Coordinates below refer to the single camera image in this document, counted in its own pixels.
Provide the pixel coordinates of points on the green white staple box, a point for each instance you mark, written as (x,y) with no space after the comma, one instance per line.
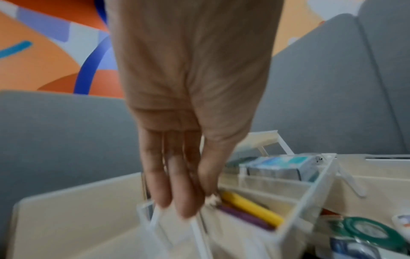
(278,168)

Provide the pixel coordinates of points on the person's left hand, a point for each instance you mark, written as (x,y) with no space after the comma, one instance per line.
(192,63)

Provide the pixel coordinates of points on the red utility knife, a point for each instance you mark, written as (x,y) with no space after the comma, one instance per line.
(330,213)

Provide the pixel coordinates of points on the cream tiered organizer box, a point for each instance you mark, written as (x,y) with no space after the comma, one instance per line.
(288,202)

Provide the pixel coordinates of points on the white glue bottle orange cap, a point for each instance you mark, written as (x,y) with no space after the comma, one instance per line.
(403,220)

